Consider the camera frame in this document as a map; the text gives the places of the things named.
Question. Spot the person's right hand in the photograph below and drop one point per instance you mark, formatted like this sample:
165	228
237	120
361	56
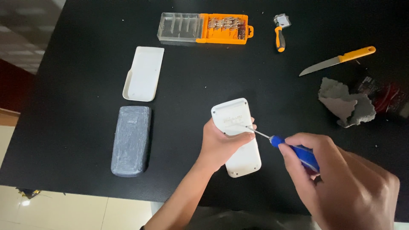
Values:
348	185

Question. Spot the person's left hand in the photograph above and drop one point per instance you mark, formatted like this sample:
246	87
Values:
217	147

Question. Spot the white calculator body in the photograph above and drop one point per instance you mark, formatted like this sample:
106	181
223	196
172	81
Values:
238	140

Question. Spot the grey scratched slide cover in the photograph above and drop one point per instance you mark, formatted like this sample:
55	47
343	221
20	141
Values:
131	140

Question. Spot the dark red printed packet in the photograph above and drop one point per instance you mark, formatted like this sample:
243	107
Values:
386	95

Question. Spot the white plastic cover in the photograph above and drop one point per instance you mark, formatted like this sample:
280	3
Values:
143	74

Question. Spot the orange screwdriver bit case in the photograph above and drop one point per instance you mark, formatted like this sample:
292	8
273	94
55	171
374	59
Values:
204	28

